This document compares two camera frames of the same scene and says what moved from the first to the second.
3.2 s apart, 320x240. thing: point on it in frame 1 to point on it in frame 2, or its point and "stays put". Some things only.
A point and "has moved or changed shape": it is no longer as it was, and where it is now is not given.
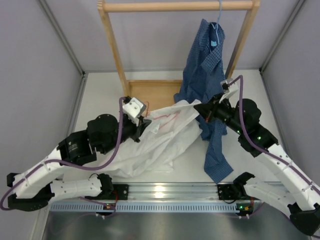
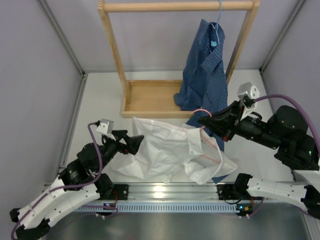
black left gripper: x=139 y=125 to x=133 y=143
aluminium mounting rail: x=182 y=192 stays put
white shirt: x=167 y=132 has moved or changed shape
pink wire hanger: x=175 y=115 to x=207 y=141
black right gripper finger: x=215 y=100 to x=230 y=113
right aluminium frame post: x=298 y=6 stays put
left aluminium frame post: x=60 y=32 stays put
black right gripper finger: x=204 y=110 to x=220 y=126
